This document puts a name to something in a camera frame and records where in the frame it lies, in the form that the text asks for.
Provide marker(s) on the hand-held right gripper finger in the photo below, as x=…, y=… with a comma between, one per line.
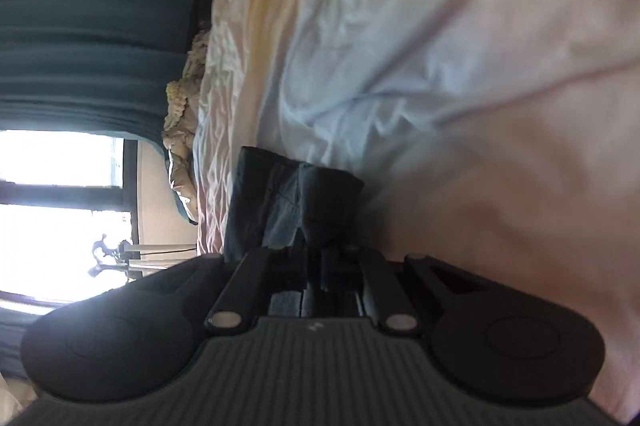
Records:
x=248, y=288

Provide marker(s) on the dark grey garment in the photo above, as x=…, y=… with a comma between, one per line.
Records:
x=280, y=201

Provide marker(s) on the white clothes drying rack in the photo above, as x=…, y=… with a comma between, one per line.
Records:
x=150, y=253

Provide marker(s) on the beige quilted blanket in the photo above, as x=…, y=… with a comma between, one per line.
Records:
x=186, y=130

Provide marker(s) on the dark framed window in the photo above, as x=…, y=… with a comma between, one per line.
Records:
x=55, y=201

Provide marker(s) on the teal curtain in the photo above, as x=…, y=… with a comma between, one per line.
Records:
x=15, y=341
x=90, y=40

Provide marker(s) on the pastel bed sheet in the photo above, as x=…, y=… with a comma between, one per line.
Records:
x=425, y=70

